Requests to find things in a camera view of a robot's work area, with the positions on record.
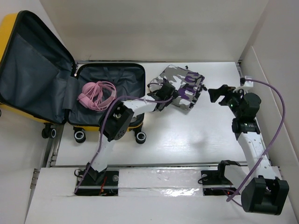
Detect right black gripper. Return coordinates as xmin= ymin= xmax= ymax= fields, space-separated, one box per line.
xmin=207 ymin=84 xmax=246 ymax=118

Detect camouflage clothing bundle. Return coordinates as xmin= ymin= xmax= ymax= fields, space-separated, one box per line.
xmin=147 ymin=65 xmax=207 ymax=111

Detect pink headphones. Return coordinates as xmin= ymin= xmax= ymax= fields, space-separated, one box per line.
xmin=77 ymin=81 xmax=117 ymax=111

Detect yellow Pikachu suitcase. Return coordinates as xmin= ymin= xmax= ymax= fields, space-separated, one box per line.
xmin=0 ymin=10 xmax=145 ymax=143

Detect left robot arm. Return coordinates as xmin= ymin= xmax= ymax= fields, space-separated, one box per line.
xmin=75 ymin=83 xmax=178 ymax=191

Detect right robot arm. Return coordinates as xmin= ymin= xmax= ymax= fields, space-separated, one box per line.
xmin=208 ymin=84 xmax=289 ymax=215

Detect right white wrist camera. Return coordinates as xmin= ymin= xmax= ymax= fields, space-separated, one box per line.
xmin=234 ymin=76 xmax=253 ymax=92

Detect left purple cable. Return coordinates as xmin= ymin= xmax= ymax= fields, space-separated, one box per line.
xmin=74 ymin=95 xmax=173 ymax=194

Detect metal base rail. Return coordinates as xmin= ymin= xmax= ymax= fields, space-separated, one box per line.
xmin=31 ymin=163 xmax=248 ymax=196

